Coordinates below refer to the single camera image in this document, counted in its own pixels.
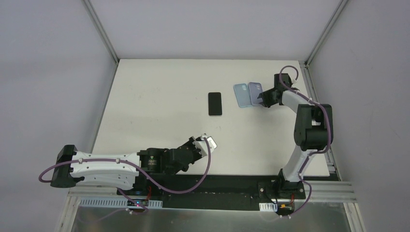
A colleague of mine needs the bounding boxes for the purple phone case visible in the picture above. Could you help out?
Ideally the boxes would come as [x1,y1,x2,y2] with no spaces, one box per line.
[248,82,263,106]

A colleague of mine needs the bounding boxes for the light blue phone case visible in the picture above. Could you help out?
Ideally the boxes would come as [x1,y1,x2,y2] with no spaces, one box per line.
[233,83,252,108]

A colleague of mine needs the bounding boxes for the black smartphone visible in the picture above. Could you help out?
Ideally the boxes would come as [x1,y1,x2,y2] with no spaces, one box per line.
[208,92,222,116]

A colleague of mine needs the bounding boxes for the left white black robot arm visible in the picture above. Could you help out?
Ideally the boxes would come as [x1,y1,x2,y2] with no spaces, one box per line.
[48,134,218,196]

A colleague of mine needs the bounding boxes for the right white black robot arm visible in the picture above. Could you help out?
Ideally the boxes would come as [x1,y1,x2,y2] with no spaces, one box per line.
[258,73,333,200]

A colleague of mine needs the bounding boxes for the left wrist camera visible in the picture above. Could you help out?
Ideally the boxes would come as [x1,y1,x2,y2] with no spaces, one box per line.
[193,134,218,157]

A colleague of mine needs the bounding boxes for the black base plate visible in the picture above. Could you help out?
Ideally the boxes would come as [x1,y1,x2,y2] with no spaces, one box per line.
[117,174,305,211]

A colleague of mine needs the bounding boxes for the right white cable duct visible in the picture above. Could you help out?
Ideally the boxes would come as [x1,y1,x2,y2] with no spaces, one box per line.
[259,203,278,212]

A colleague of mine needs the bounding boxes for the right aluminium frame post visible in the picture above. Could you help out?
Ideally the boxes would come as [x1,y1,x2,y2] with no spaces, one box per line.
[305,0,350,68]

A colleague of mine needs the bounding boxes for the aluminium frame post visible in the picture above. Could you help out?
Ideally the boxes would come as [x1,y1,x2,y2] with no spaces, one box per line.
[82,0,120,66]
[305,0,350,68]

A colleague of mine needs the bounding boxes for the left aluminium frame post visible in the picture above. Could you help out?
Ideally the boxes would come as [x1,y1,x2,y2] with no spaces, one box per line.
[82,0,120,66]

